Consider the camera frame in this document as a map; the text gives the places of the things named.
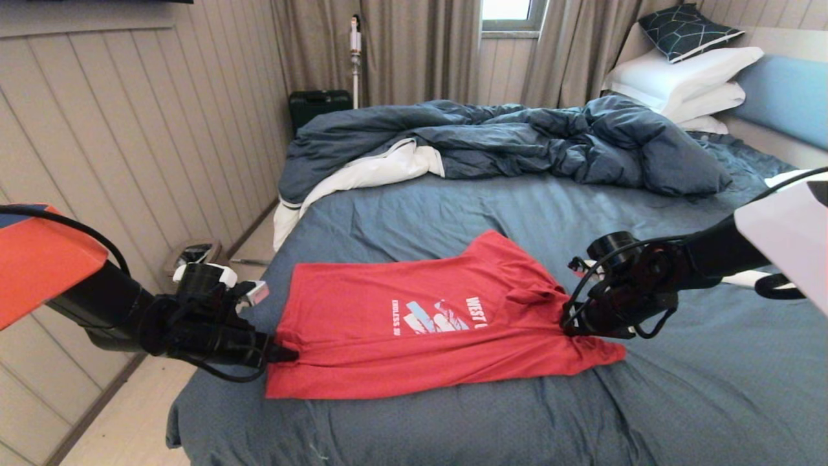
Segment flat white pillow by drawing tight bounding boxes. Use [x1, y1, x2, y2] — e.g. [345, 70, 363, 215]
[676, 116, 728, 135]

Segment red printed t-shirt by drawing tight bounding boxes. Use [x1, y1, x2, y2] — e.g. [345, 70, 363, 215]
[265, 230, 627, 399]

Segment wide beige curtain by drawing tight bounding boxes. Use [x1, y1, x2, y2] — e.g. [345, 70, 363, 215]
[270, 0, 483, 108]

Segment bronze trash bin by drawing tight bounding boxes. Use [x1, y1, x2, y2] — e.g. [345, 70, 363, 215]
[163, 239, 224, 276]

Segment window with grey frame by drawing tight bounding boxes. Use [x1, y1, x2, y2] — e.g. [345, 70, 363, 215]
[481, 0, 547, 38]

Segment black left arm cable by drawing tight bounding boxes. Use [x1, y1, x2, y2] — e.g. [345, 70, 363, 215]
[0, 204, 266, 384]

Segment narrow beige curtain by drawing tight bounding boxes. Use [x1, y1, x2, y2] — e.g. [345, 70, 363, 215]
[521, 0, 683, 109]

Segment blue headboard cushion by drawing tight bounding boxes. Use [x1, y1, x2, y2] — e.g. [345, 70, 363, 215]
[731, 56, 828, 153]

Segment black hard case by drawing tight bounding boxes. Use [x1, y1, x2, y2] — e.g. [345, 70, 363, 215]
[289, 89, 353, 137]

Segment beige headboard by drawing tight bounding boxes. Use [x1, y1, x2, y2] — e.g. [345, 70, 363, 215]
[611, 23, 828, 170]

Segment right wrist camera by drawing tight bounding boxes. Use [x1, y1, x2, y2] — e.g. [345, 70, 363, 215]
[569, 231, 641, 272]

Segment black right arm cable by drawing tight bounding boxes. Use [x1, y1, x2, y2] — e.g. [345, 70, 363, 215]
[561, 167, 828, 340]

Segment dark blue duvet white lining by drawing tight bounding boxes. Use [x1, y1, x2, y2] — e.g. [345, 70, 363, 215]
[273, 96, 733, 252]

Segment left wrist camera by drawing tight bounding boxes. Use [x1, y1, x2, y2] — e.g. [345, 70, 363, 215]
[173, 262, 239, 302]

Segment large white pillow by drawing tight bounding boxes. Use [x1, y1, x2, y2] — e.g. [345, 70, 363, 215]
[602, 47, 764, 115]

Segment dark geometric patterned cushion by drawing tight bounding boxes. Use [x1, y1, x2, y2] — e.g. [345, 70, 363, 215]
[637, 4, 745, 64]

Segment medium white pillow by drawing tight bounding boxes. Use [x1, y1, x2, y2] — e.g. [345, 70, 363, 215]
[660, 82, 746, 125]

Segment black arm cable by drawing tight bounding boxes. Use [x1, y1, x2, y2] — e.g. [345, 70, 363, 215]
[561, 167, 828, 340]
[0, 204, 266, 384]

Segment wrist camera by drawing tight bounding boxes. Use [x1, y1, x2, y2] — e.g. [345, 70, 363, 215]
[569, 231, 641, 272]
[173, 262, 239, 302]

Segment white stick vacuum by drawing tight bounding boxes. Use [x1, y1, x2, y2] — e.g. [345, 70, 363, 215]
[349, 14, 362, 109]

